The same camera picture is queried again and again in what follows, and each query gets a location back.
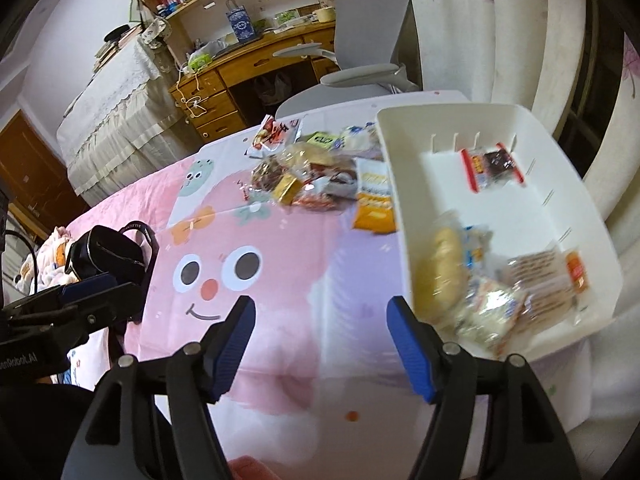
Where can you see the white plastic bin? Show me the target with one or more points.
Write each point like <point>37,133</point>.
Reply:
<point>500,210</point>

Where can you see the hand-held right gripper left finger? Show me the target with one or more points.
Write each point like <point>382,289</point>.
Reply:
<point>232,345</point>

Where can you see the red and black snack packet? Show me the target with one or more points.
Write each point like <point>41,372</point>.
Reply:
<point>492,167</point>

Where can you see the pink cartoon printed tablecloth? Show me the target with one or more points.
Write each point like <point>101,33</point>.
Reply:
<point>300,270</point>

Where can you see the small white snack packet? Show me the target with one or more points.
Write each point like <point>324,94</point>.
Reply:
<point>357,142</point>

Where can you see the blue and white snack packet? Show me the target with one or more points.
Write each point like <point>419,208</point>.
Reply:
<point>475,250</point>

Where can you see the black trash bag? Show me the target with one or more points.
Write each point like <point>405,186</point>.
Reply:
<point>272,87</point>

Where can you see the yellow cake packet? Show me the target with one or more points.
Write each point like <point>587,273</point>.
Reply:
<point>445,270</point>

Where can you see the stack of books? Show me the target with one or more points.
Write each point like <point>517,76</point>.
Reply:
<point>115,47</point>

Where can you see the dark window frame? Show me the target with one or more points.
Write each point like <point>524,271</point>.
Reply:
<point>585,85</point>

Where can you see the red and white snack packet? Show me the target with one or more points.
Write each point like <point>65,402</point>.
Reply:
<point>272,135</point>

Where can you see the floral printed blanket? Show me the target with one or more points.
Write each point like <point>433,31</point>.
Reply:
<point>50,255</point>

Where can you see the pink quilt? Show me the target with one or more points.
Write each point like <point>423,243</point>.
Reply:
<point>130,200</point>

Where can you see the black handbag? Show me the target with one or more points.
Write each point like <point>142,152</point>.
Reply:
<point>107,250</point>

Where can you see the clear rice cracker packet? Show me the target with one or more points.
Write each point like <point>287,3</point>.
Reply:
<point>490,310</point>

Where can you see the green tissue packet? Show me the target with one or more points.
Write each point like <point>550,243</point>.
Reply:
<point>200,61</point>

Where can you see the yellow wedge snack packet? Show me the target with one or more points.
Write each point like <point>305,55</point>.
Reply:
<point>287,187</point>

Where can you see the wooden desk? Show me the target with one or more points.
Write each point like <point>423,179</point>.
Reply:
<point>240,67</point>

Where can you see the lace covered piano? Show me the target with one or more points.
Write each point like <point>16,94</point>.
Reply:
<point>115,110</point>

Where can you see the yellow mug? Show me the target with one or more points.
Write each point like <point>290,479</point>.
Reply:
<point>325,14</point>

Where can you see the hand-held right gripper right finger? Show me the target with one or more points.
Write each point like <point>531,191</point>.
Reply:
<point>412,350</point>

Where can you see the brown and white snack packet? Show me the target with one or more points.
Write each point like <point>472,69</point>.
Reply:
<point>340,180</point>

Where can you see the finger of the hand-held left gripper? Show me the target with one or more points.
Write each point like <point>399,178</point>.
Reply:
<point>87,284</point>

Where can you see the clear bread packet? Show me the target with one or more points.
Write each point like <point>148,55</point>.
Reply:
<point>545,280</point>

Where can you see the blue gift bag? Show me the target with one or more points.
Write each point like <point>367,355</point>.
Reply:
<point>241,25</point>

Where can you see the floral fabric bag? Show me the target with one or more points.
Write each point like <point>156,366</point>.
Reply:
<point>152,32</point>

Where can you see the clear pale cracker packet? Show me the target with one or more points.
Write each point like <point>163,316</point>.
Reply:
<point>297,157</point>

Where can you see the black hat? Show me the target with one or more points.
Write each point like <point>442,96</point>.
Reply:
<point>117,33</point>

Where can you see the green label snack packet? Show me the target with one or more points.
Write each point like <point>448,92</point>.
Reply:
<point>320,139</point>

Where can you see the orange snack packet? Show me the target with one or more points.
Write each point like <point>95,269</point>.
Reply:
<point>375,200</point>

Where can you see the grey office chair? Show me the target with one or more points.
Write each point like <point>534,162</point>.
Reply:
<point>370,15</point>

